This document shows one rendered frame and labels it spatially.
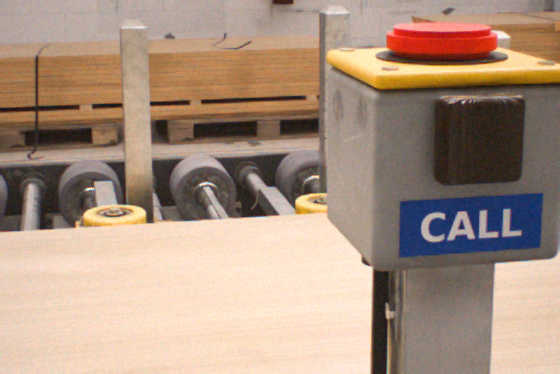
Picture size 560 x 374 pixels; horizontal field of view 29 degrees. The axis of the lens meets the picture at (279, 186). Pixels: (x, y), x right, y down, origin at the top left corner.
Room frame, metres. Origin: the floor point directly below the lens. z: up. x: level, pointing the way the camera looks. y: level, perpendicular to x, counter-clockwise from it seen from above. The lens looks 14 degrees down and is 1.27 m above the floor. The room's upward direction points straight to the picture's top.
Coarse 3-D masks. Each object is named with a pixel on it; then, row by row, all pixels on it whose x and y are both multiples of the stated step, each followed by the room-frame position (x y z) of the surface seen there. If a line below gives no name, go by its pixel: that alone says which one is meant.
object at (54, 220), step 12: (240, 204) 1.99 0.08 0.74; (12, 216) 1.90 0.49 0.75; (48, 216) 1.92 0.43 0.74; (60, 216) 1.92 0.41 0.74; (168, 216) 1.91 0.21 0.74; (180, 216) 1.91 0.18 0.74; (228, 216) 1.91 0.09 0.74; (240, 216) 1.99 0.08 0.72; (0, 228) 1.84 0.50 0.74; (12, 228) 1.83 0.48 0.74; (48, 228) 1.92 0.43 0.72; (60, 228) 1.84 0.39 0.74
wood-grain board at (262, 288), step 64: (0, 256) 1.17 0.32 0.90; (64, 256) 1.17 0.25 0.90; (128, 256) 1.16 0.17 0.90; (192, 256) 1.16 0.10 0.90; (256, 256) 1.16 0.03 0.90; (320, 256) 1.16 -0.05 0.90; (0, 320) 0.96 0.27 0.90; (64, 320) 0.96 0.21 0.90; (128, 320) 0.96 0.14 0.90; (192, 320) 0.96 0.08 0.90; (256, 320) 0.96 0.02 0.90; (320, 320) 0.96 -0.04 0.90; (512, 320) 0.95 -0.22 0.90
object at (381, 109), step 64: (384, 64) 0.37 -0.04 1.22; (448, 64) 0.37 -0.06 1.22; (512, 64) 0.37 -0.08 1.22; (384, 128) 0.35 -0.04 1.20; (384, 192) 0.35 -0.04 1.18; (448, 192) 0.35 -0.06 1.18; (512, 192) 0.36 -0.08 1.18; (384, 256) 0.35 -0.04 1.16; (448, 256) 0.35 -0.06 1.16; (512, 256) 0.36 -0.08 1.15
